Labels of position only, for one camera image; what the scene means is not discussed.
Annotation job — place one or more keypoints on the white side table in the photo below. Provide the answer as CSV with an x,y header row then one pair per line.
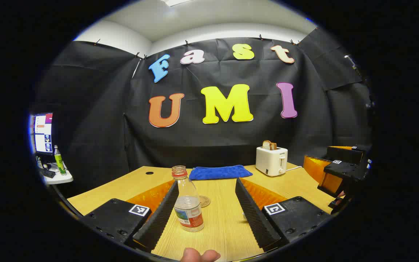
x,y
62,178

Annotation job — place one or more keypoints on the clear plastic water bottle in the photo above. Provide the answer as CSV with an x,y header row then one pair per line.
x,y
188,211

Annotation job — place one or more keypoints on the ceiling light panel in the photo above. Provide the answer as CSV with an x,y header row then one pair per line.
x,y
175,2

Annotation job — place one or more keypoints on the small black device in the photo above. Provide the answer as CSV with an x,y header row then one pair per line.
x,y
48,173

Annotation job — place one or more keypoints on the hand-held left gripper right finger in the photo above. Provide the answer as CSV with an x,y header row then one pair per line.
x,y
253,218

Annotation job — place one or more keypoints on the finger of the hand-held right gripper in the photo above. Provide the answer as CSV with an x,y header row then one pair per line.
x,y
344,154
316,169

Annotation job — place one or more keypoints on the blue folded towel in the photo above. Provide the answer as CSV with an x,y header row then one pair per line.
x,y
220,172

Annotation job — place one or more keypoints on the green drink bottle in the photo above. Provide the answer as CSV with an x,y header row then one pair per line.
x,y
59,162

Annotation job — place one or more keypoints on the white toaster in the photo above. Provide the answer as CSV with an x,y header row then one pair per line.
x,y
269,162

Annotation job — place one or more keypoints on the toast slice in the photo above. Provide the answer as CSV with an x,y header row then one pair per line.
x,y
268,145

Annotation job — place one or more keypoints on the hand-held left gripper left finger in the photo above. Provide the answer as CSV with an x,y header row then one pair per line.
x,y
158,218

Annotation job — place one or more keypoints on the round beige coaster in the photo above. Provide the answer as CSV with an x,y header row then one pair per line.
x,y
206,201

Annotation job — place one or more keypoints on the dark metal stand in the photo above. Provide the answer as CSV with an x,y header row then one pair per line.
x,y
355,67

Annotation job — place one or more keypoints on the computer monitor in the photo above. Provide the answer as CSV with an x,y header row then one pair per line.
x,y
44,134

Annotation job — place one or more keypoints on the black backdrop cloth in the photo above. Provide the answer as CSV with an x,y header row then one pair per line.
x,y
104,109

